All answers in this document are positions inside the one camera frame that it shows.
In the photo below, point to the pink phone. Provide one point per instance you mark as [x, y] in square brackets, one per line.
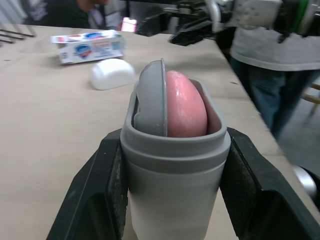
[129, 24]

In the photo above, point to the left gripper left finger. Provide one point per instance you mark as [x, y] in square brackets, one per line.
[90, 200]

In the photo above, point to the white cardboard soap pack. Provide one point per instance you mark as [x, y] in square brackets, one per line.
[95, 48]

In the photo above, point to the person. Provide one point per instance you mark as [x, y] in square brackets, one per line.
[270, 55]
[65, 12]

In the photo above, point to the pink soap bar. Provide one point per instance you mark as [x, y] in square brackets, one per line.
[186, 107]

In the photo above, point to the grey soap case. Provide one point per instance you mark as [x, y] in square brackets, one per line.
[175, 190]

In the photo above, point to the white soap bar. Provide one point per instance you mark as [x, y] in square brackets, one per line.
[111, 73]

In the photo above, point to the wooden chair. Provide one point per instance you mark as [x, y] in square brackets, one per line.
[312, 96]

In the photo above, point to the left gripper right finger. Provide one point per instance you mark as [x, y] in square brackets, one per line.
[260, 200]

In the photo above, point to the robot body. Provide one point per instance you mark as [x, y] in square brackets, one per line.
[303, 182]

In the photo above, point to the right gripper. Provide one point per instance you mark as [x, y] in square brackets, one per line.
[200, 31]

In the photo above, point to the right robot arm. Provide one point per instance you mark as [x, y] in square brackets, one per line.
[300, 15]

